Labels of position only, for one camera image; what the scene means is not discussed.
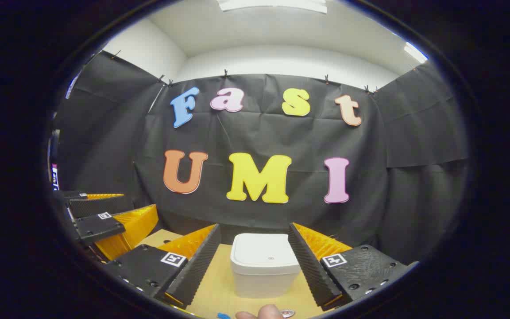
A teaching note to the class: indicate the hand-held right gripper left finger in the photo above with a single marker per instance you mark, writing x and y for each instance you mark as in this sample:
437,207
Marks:
197,270

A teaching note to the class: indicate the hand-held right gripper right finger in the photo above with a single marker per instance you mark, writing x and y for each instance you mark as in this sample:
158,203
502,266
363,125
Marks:
308,270

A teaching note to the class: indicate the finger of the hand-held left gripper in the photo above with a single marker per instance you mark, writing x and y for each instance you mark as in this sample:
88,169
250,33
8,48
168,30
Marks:
100,228
95,204

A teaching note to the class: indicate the white desktop garbage bin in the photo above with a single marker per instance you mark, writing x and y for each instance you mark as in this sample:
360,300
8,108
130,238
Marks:
261,261

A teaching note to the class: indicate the red pop can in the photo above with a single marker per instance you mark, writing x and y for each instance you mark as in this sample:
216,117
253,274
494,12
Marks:
287,313

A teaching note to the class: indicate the blue paper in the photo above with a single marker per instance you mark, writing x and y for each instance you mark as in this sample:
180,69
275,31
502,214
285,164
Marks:
224,316

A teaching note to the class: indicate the wooden desktop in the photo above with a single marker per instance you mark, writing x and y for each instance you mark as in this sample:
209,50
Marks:
215,288

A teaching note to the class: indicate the computer monitor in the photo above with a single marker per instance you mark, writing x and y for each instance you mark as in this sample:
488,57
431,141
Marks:
54,178

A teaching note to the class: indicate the black backdrop cloth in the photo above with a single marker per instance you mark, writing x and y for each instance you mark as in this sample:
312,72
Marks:
281,141

